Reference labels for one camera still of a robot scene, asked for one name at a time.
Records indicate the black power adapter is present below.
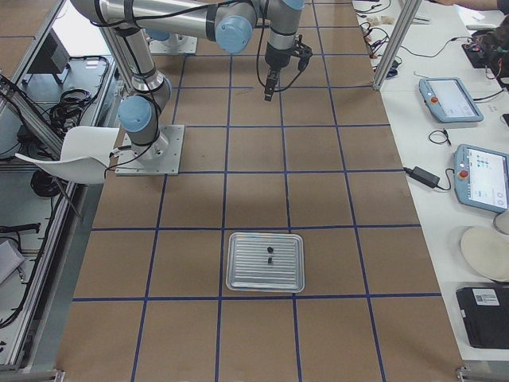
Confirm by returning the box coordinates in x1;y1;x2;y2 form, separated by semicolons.
403;166;441;189

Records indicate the black laptop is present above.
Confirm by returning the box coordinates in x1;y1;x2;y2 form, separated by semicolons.
456;287;508;349

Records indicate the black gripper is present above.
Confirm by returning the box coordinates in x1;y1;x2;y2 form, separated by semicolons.
264;33;291;102

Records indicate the beige round plate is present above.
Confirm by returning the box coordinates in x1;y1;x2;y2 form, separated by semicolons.
460;227;508;283

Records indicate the aluminium frame post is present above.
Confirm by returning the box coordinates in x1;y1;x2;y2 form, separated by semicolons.
372;0;422;91

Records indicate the far blue teach pendant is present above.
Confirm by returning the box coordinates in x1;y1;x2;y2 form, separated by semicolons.
418;77;484;123

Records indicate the silver ribbed metal tray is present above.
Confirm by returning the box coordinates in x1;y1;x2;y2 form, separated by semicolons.
226;232;305;293

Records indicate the blue teach pendant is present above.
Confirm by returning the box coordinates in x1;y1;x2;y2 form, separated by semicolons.
454;144;508;213
418;77;484;123

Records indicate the white plastic chair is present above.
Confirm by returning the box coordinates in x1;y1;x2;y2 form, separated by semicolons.
15;126;119;185

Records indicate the near blue teach pendant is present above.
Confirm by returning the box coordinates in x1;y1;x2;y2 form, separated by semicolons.
454;144;508;213

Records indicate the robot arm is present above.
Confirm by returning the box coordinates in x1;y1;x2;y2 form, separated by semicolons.
73;1;313;170

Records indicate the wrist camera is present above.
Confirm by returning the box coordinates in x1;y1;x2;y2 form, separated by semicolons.
291;34;313;72

